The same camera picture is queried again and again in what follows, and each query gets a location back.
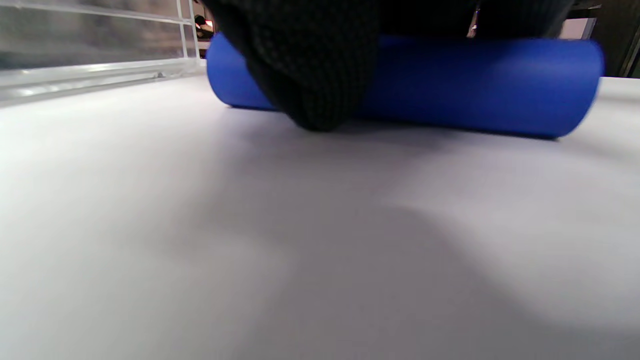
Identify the person's right hand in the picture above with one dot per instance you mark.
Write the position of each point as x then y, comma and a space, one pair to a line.
310, 60

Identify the blue plastic scraper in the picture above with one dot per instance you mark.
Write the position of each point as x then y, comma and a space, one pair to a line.
475, 85

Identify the clear plastic drawer organizer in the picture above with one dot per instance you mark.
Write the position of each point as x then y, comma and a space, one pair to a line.
75, 75

